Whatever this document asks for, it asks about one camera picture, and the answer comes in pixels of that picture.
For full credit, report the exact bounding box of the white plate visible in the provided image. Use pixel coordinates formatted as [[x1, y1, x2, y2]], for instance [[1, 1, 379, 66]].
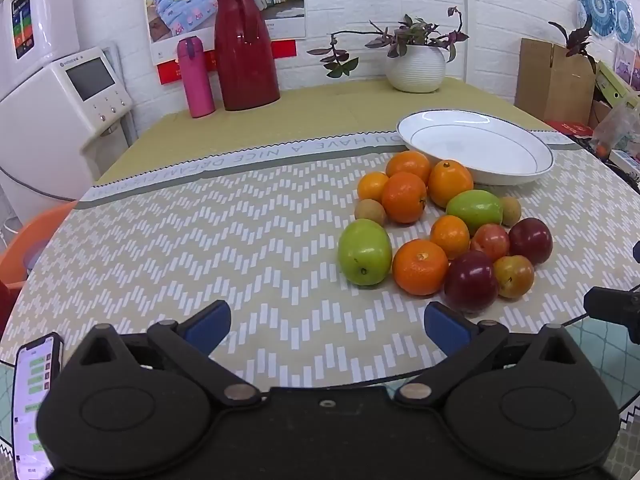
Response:
[[396, 110, 555, 187]]

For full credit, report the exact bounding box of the dark purple plant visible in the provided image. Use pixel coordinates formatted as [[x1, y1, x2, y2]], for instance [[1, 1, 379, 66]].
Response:
[[548, 12, 601, 76]]

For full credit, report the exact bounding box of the small tangerine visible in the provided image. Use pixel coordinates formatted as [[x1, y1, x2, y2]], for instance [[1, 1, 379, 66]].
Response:
[[430, 215, 471, 260], [357, 172, 390, 203]]

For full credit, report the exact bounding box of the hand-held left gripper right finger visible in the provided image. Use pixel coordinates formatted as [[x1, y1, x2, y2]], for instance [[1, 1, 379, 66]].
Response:
[[395, 301, 596, 406]]

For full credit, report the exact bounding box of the medium blue wall decoration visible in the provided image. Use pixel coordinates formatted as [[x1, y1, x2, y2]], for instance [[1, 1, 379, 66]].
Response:
[[614, 0, 636, 43]]

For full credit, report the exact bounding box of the orange plastic chair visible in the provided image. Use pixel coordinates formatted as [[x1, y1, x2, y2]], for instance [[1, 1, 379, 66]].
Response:
[[0, 200, 78, 286]]

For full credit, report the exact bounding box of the potted purple plant white pot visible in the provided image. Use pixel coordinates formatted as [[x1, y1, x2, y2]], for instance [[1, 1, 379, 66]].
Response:
[[306, 6, 471, 94]]

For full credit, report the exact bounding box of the teal patterned floor mat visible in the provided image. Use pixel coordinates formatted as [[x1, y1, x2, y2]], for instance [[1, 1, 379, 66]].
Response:
[[0, 312, 640, 461]]

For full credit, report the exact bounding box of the red yellow plum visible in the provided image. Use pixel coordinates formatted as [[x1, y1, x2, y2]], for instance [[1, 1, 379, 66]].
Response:
[[494, 255, 535, 299], [470, 223, 511, 262]]

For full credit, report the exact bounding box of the small brown kiwi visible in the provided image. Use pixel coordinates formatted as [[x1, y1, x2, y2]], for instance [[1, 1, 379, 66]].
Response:
[[500, 196, 522, 227], [354, 198, 387, 227]]

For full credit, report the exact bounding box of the smartphone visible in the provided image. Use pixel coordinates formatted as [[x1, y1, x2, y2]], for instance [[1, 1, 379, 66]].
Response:
[[11, 331, 65, 480]]

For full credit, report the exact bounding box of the green box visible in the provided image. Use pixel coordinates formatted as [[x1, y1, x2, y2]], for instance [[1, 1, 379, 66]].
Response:
[[595, 60, 640, 111]]

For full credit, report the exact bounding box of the clear plastic bag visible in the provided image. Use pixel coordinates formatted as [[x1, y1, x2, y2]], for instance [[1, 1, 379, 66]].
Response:
[[590, 105, 640, 156]]

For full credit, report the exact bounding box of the orange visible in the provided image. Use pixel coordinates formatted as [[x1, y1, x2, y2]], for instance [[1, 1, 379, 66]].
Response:
[[381, 171, 428, 225], [392, 238, 449, 296], [386, 150, 432, 183], [427, 159, 474, 209]]

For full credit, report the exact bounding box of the green apple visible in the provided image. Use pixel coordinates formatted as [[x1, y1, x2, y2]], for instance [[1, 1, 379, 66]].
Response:
[[446, 189, 503, 236], [337, 219, 393, 287]]

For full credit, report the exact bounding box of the red flat box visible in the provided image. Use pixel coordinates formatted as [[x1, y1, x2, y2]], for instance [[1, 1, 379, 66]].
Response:
[[545, 119, 596, 138]]

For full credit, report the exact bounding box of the pink bottle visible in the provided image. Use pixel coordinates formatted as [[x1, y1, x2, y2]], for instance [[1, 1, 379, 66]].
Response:
[[176, 36, 216, 118]]

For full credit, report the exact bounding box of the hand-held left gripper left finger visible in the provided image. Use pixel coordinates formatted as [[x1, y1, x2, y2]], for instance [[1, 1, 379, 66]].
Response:
[[65, 300, 262, 407]]

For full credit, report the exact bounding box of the white wall water purifier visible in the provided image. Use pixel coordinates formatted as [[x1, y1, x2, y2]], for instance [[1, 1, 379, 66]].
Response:
[[1, 0, 81, 68]]

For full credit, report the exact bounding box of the white water dispenser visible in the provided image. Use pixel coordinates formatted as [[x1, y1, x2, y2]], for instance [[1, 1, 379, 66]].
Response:
[[0, 45, 138, 241]]

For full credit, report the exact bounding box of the cardboard box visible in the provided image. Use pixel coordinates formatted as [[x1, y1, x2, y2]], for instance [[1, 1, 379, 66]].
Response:
[[515, 37, 598, 126]]

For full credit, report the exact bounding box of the large blue wall decoration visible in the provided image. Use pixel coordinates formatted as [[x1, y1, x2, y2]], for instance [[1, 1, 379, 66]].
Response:
[[577, 0, 618, 38]]

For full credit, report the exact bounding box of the red thermos jug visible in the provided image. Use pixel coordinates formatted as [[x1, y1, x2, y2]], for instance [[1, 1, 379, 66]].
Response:
[[214, 0, 281, 112]]

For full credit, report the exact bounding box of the dark red plum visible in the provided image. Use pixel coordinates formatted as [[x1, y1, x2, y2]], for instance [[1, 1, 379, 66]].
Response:
[[444, 250, 499, 314], [508, 217, 554, 266]]

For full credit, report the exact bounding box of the wall poster with bedding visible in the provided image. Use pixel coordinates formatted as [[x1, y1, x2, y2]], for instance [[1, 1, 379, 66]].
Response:
[[227, 0, 307, 58], [140, 0, 236, 86]]

